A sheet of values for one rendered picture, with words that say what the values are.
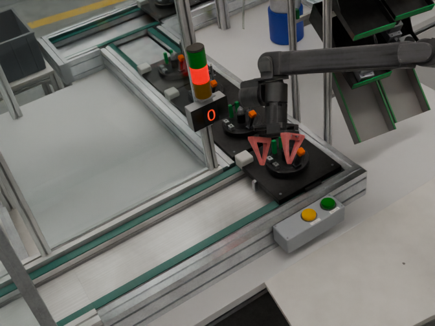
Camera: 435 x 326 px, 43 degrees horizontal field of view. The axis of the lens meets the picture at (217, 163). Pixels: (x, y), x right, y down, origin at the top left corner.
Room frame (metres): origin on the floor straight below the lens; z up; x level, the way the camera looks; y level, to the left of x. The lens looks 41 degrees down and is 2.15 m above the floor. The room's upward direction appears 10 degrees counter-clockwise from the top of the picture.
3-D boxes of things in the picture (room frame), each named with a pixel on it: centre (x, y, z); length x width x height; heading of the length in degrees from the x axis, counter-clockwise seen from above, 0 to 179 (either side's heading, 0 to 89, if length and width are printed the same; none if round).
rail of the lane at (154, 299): (1.06, -0.03, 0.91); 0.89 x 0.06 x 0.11; 115
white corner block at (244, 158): (1.36, -0.09, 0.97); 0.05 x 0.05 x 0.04; 25
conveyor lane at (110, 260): (1.21, 0.06, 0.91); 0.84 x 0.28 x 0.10; 115
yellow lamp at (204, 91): (1.34, 0.01, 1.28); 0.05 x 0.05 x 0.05
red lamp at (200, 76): (1.34, 0.01, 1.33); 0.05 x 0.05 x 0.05
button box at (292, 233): (1.08, -0.23, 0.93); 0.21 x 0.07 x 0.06; 115
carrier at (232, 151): (1.55, -0.11, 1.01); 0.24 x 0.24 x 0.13; 25
